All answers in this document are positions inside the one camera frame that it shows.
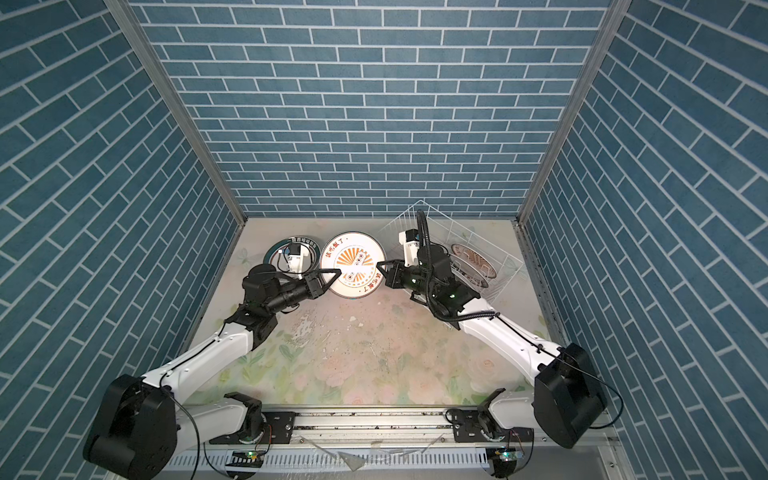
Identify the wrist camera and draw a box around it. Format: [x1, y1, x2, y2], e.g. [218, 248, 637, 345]
[282, 242, 311, 275]
[398, 229, 421, 267]

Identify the aluminium left corner post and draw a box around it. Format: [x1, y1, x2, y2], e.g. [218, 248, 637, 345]
[104, 0, 247, 229]

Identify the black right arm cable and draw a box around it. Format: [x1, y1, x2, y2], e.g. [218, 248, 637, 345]
[415, 209, 499, 322]

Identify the white wire dish rack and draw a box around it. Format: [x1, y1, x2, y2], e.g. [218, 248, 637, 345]
[375, 200, 530, 304]

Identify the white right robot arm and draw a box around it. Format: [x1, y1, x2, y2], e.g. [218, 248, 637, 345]
[376, 245, 607, 448]

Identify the aluminium corner post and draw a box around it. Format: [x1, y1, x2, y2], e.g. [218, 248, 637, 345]
[517, 0, 631, 225]
[104, 0, 247, 229]

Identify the aluminium right corner post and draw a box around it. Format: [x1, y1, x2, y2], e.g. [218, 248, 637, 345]
[517, 0, 631, 225]

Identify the dark green rim plate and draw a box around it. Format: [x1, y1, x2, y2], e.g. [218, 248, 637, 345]
[263, 236, 321, 278]

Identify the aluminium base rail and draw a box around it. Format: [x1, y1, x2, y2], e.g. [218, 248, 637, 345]
[119, 404, 619, 448]

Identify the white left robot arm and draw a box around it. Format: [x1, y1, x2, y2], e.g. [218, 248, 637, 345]
[83, 264, 342, 479]

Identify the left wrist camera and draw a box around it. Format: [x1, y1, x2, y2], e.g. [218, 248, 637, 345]
[282, 242, 311, 275]

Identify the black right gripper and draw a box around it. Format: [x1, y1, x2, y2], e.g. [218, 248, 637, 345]
[376, 258, 438, 301]

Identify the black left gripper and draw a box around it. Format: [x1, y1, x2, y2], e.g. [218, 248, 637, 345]
[265, 270, 341, 317]

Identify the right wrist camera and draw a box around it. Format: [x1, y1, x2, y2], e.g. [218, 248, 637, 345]
[398, 229, 421, 267]

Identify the small plate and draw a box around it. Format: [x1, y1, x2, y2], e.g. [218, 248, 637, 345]
[319, 231, 386, 299]
[450, 255, 489, 289]
[451, 244, 498, 279]

